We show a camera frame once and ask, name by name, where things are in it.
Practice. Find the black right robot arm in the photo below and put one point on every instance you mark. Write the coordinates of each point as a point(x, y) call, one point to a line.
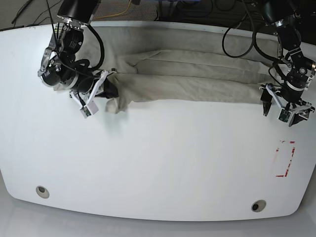
point(59, 67)

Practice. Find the right table cable grommet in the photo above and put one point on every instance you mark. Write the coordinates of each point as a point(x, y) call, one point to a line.
point(258, 206)

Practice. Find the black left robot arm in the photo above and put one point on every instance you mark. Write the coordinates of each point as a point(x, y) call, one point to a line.
point(295, 70)

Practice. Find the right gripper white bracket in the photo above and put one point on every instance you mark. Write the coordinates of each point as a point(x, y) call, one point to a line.
point(88, 89)

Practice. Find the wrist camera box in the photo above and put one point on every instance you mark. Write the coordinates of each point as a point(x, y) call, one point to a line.
point(89, 109)
point(284, 115)

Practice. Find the table cable grommet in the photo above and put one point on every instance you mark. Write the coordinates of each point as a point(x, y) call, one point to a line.
point(258, 206)
point(42, 192)

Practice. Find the red tape rectangle marking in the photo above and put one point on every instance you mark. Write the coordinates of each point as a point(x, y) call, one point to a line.
point(284, 155)

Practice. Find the left table cable grommet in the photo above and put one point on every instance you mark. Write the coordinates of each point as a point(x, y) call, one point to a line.
point(42, 192)

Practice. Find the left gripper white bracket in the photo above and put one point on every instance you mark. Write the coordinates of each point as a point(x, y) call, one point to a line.
point(300, 110)

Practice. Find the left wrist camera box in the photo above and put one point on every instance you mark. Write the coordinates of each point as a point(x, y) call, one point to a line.
point(284, 115)

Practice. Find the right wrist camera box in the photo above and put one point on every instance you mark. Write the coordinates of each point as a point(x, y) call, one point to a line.
point(89, 109)

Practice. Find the beige t-shirt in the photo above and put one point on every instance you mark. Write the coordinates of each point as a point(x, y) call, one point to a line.
point(160, 64)

